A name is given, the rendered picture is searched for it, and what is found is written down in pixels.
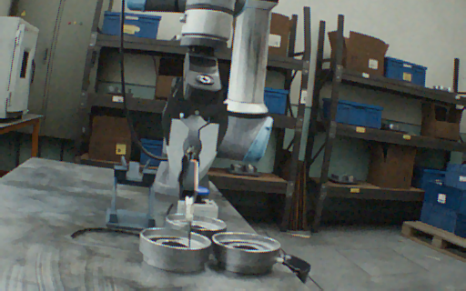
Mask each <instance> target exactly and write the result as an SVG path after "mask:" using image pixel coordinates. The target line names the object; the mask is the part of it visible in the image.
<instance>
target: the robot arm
mask: <svg viewBox="0 0 466 291"><path fill-rule="evenodd" d="M125 4H126V6H127V9H129V10H130V11H139V12H143V13H145V11H146V12H153V13H154V12H161V13H167V12H169V13H178V14H181V13H185V17H184V16H181V17H180V19H179V21H180V23H184V25H183V26H182V32H181V34H182V35H183V36H184V37H182V39H181V43H180V46H181V47H186V48H187V54H186V59H185V63H184V71H183V77H177V76H176V77H173V78H172V83H171V90H170V95H168V96H167V105H166V108H165V109H164V112H163V117H162V124H163V129H164V134H165V137H164V144H163V153H162V157H168V159H169V161H161V163H160V165H159V167H158V169H157V172H156V176H157V177H156V180H155V189H154V191H155V192H158V193H160V194H164V195H168V196H174V197H178V193H179V182H180V178H181V175H182V171H183V168H182V166H183V164H184V161H187V157H185V158H183V157H184V154H185V153H186V150H187V148H188V146H194V148H195V149H197V153H196V156H194V161H196V162H198V186H201V187H205V188H206V189H208V191H209V182H208V173H207V171H208V169H209V167H210V165H211V164H212V162H213V160H214V157H215V158H223V159H229V160H236V161H242V163H244V162H251V163H258V162H260V161H261V160H262V158H263V156H264V154H265V150H266V147H267V143H268V138H269V134H270V130H271V127H272V122H273V120H272V118H271V117H270V116H268V109H267V108H266V107H265V105H264V104H263V96H264V88H265V80H266V73H267V69H266V64H267V56H268V41H269V35H270V31H269V28H270V20H271V13H272V9H274V7H275V6H276V5H279V0H126V1H125ZM235 17H236V18H237V19H236V27H235V36H234V45H233V54H232V63H231V72H230V81H229V90H228V100H227V101H225V102H224V99H223V95H224V94H225V93H226V91H225V90H224V89H223V83H221V82H220V77H219V71H218V60H217V57H216V56H215V55H214V51H221V52H223V51H227V48H228V43H227V41H228V40H229V39H230V34H231V27H232V22H233V18H235Z"/></svg>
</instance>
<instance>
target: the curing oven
mask: <svg viewBox="0 0 466 291"><path fill-rule="evenodd" d="M38 31H39V29H38V28H36V27H34V26H32V25H30V24H29V23H27V22H26V21H25V20H23V19H22V18H19V17H17V18H16V17H7V16H6V17H3V16H1V17H0V123H3V122H4V118H8V117H12V116H17V119H22V115H26V114H27V104H28V97H29V90H30V85H31V83H33V81H34V76H35V61H34V59H35V52H36V45H37V40H38ZM33 66H34V71H33ZM32 72H33V75H32Z"/></svg>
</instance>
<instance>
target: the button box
mask: <svg viewBox="0 0 466 291"><path fill-rule="evenodd" d="M194 203H195V206H194V214H195V215H199V216H207V217H211V218H215V219H218V206H217V205H216V204H215V202H214V201H213V200H206V199H201V201H196V200H195V201H194ZM177 213H178V214H185V213H186V202H184V201H178V207H177Z"/></svg>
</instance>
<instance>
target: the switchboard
mask: <svg viewBox="0 0 466 291"><path fill-rule="evenodd" d="M113 3H114V0H103V6H102V9H101V13H100V20H99V22H98V27H99V30H98V32H97V33H98V34H100V35H101V33H102V29H103V22H104V19H105V17H104V12H105V11H112V5H113ZM96 4H97V0H19V2H18V4H17V9H16V14H15V17H16V18H17V17H19V18H22V19H23V20H25V21H26V22H27V23H29V24H30V25H32V26H34V27H36V28H38V29H39V31H38V40H37V45H36V52H35V59H34V61H35V76H34V81H33V83H31V85H30V90H29V97H28V104H27V111H28V112H27V113H28V114H33V115H44V116H40V118H39V134H38V136H39V149H38V150H39V152H38V158H40V156H41V151H42V147H41V141H42V138H43V137H49V138H56V139H62V145H61V152H60V159H61V162H63V150H64V142H65V140H68V141H76V124H77V116H78V108H79V100H80V93H81V86H82V83H83V77H84V70H85V62H86V55H87V48H88V42H89V40H90V33H91V28H92V26H93V19H94V15H95V11H96ZM103 48H104V47H103V46H95V49H94V50H93V56H92V64H91V68H90V71H89V79H88V80H89V84H88V87H87V91H88V93H97V89H98V84H99V77H100V69H101V64H102V61H103V53H104V51H103ZM88 113H89V118H90V124H91V129H92V123H93V114H94V113H95V105H86V109H85V116H84V125H83V133H82V141H81V142H82V143H89V134H90V133H89V126H88ZM9 133H18V145H17V161H16V167H19V152H20V135H21V134H27V135H32V133H33V125H26V126H23V127H20V128H18V129H16V130H13V131H10V132H9Z"/></svg>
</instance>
